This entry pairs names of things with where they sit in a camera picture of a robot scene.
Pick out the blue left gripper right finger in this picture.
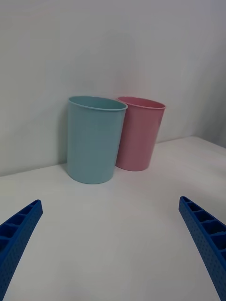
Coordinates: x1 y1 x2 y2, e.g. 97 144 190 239
178 196 226 301

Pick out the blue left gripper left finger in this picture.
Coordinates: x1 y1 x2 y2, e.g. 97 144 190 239
0 199 44 301

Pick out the pale blue plastic bin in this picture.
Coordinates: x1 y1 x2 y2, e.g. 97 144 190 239
67 95 129 185

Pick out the pink plastic bin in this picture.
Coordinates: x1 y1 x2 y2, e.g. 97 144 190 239
115 96 166 172

